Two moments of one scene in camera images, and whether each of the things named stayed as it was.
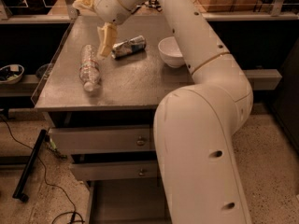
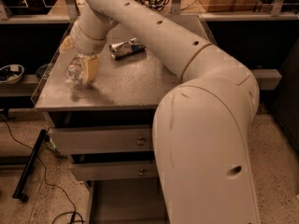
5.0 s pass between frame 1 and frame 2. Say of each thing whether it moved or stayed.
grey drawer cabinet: stayed
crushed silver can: stayed
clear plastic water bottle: moved
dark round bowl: stayed
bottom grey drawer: stayed
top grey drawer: stayed
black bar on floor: stayed
